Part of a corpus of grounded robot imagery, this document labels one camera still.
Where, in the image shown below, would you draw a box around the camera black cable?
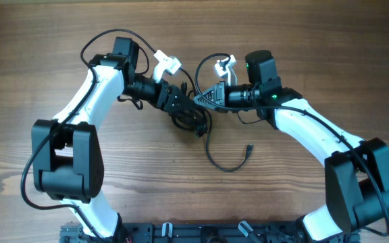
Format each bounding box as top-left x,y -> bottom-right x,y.
20,28 -> 197,243
194,53 -> 389,237

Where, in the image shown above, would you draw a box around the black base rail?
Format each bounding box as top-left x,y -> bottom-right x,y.
59,221 -> 361,243

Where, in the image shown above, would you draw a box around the left camera black cable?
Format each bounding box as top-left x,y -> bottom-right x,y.
20,28 -> 197,243

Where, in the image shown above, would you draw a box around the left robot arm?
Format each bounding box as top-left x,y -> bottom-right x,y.
26,37 -> 192,242

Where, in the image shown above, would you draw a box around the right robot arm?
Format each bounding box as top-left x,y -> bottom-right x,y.
194,50 -> 389,242

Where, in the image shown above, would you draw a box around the black cable bundle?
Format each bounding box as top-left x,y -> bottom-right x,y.
170,80 -> 255,173

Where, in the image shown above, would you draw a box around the right camera black cable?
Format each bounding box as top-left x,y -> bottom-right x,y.
194,53 -> 389,237

